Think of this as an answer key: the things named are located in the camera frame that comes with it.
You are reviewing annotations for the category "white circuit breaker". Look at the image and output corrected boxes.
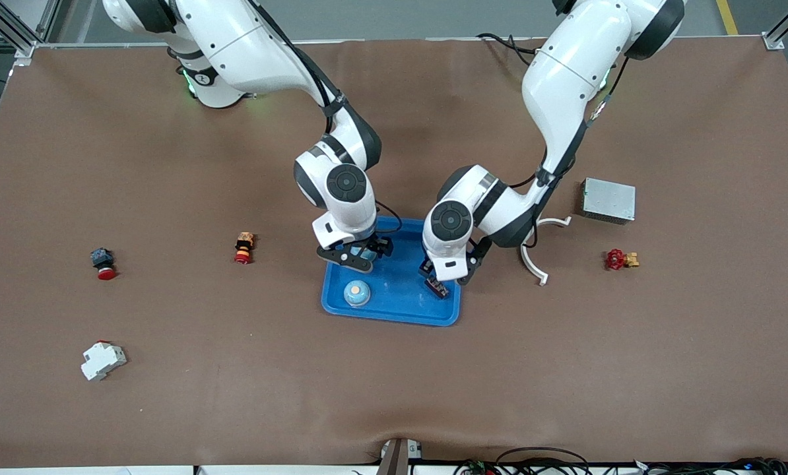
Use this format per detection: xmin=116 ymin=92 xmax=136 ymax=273
xmin=81 ymin=341 xmax=128 ymax=382

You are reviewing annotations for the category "black cable bundle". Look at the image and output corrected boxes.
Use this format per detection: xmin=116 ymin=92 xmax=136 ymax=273
xmin=452 ymin=447 xmax=788 ymax=475

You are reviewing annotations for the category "silver metal box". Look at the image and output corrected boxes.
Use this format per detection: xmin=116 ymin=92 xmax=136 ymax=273
xmin=580 ymin=177 xmax=636 ymax=226

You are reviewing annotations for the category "white curved pipe clamp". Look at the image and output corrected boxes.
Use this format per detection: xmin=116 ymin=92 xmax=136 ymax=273
xmin=521 ymin=216 xmax=573 ymax=286

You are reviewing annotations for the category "grey table edge bracket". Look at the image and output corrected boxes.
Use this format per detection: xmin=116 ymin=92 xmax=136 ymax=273
xmin=377 ymin=437 xmax=423 ymax=475

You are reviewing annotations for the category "brown table cover mat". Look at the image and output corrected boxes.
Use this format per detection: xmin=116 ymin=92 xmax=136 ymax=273
xmin=0 ymin=36 xmax=788 ymax=469

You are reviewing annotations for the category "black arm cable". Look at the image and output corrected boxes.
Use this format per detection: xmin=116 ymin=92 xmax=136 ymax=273
xmin=246 ymin=0 xmax=403 ymax=238
xmin=508 ymin=53 xmax=632 ymax=248

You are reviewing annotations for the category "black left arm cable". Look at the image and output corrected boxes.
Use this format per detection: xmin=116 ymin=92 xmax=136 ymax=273
xmin=508 ymin=53 xmax=632 ymax=248

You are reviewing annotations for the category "red emergency stop yellow collar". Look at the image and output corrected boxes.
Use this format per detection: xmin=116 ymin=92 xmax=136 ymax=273
xmin=234 ymin=232 xmax=257 ymax=265

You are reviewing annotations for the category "red mushroom button blue base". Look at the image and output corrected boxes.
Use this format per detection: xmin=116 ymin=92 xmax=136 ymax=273
xmin=90 ymin=247 xmax=117 ymax=281

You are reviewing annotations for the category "black base cable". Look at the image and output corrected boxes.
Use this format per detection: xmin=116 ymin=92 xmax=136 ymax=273
xmin=476 ymin=32 xmax=541 ymax=67

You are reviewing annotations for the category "blue plastic tray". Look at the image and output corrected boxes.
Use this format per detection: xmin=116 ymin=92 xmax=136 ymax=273
xmin=321 ymin=216 xmax=462 ymax=327

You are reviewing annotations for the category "brass valve red handle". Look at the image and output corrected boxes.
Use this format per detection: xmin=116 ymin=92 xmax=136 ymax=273
xmin=605 ymin=248 xmax=640 ymax=272

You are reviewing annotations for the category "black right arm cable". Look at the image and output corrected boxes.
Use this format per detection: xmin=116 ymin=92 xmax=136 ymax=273
xmin=246 ymin=0 xmax=403 ymax=238

